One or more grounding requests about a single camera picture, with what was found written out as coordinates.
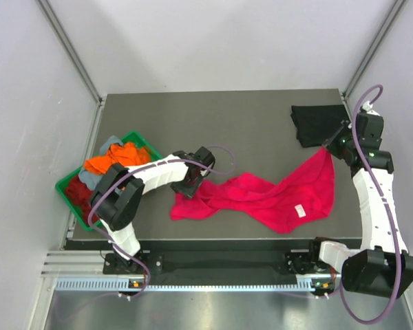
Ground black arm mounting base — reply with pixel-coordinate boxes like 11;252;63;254
102;239;352;276

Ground slotted cable duct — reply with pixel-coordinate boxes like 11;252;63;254
56;277;331;292

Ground folded black t-shirt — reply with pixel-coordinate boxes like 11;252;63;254
290;104;350;148

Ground left aluminium frame post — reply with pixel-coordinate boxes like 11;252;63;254
35;0;103;105

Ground grey t-shirt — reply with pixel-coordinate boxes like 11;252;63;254
78;135;124;191

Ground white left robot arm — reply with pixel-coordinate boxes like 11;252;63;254
89;146;215;273

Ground orange t-shirt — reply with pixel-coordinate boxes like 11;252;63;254
84;142;151;175

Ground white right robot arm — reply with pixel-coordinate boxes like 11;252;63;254
307;111;413;298

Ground dark red t-shirt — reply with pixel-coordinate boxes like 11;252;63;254
65;175;92;228

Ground aluminium frame post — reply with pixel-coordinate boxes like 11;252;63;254
35;0;103;105
341;0;407;100

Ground right aluminium frame post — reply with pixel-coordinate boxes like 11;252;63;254
341;0;407;100

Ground pink t-shirt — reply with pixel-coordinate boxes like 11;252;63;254
170;148;335;234

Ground green plastic bin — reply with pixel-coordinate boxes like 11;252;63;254
55;131;162;231

